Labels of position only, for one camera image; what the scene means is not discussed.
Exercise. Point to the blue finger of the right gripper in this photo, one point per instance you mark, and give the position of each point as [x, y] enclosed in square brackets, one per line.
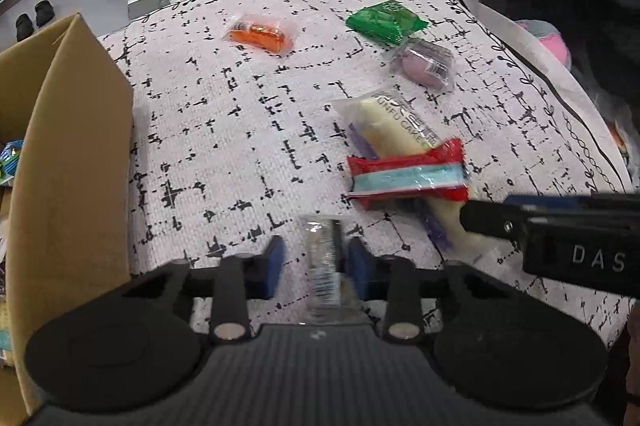
[548, 201]

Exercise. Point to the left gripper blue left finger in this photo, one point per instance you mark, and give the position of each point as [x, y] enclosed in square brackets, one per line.
[241, 278]

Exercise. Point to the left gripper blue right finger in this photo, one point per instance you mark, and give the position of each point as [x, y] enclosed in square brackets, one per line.
[390, 279]

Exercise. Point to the small clear black snack packet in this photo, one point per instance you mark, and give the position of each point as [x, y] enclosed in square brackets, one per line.
[330, 299]

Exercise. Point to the red and teal snack bar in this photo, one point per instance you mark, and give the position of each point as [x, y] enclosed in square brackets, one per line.
[439, 173]

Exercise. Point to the long cream cake packet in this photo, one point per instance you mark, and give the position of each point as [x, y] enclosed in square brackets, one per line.
[382, 125]

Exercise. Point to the purple pastry packet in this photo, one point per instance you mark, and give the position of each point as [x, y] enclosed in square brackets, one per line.
[424, 63]

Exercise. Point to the orange snack packet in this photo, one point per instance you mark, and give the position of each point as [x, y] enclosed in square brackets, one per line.
[276, 35]

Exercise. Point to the green snack packet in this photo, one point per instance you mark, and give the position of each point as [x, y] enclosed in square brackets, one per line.
[389, 22]

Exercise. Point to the right hand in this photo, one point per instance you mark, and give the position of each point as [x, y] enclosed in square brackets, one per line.
[632, 413]

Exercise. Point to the burger plush toy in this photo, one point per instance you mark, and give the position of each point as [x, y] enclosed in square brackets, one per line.
[620, 141]

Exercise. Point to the pink grey plush toy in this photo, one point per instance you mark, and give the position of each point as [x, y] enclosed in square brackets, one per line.
[550, 37]

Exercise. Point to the cardboard box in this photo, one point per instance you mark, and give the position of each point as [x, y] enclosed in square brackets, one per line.
[64, 97]

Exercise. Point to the white patterned bed blanket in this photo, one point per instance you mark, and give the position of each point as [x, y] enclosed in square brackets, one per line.
[237, 136]

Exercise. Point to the blue green snack bag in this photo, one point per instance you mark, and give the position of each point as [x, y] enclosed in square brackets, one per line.
[9, 158]

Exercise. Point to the left black slipper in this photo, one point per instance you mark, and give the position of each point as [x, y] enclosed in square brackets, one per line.
[24, 27]

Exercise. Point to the black slipper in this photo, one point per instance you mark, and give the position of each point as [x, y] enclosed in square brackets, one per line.
[24, 27]
[44, 13]

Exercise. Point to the right black slipper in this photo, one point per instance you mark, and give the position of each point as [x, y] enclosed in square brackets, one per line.
[44, 13]

